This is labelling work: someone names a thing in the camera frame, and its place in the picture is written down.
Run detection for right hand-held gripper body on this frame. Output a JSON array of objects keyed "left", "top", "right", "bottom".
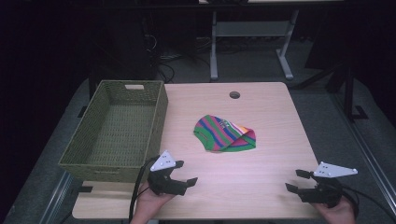
[{"left": 297, "top": 161, "right": 359, "bottom": 209}]

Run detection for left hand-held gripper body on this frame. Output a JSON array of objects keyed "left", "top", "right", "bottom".
[{"left": 147, "top": 150, "right": 189, "bottom": 197}]

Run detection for striped colourful cloth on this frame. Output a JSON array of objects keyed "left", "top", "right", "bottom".
[{"left": 192, "top": 114, "right": 257, "bottom": 153}]

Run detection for green woven basket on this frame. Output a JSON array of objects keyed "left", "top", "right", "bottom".
[{"left": 58, "top": 79, "right": 169, "bottom": 184}]

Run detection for person's left hand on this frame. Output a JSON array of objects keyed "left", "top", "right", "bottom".
[{"left": 130, "top": 182, "right": 177, "bottom": 224}]

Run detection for person's right hand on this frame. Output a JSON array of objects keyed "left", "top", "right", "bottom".
[{"left": 312, "top": 197, "right": 358, "bottom": 224}]

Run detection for black metal stand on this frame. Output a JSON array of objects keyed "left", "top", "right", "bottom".
[{"left": 292, "top": 59, "right": 370, "bottom": 123}]

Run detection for dark cabinet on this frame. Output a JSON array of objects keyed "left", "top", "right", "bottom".
[{"left": 88, "top": 12, "right": 161, "bottom": 94}]

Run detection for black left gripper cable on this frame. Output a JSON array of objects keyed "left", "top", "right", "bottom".
[{"left": 128, "top": 156, "right": 161, "bottom": 224}]

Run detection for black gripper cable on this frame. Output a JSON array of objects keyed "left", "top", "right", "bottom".
[
  {"left": 128, "top": 156, "right": 161, "bottom": 224},
  {"left": 334, "top": 183, "right": 396, "bottom": 222}
]

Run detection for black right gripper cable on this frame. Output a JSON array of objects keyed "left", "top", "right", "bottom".
[{"left": 334, "top": 183, "right": 396, "bottom": 222}]

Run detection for silver metal rail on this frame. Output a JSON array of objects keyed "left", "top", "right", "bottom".
[
  {"left": 330, "top": 90, "right": 396, "bottom": 216},
  {"left": 38, "top": 171, "right": 74, "bottom": 224}
]

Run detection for black table bracket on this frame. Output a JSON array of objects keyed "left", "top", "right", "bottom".
[{"left": 74, "top": 185, "right": 94, "bottom": 194}]

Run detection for black floor cables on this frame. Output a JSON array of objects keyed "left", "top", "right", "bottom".
[{"left": 157, "top": 54, "right": 213, "bottom": 84}]

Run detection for white metal desk frame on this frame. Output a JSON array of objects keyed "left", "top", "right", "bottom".
[{"left": 199, "top": 0, "right": 344, "bottom": 82}]

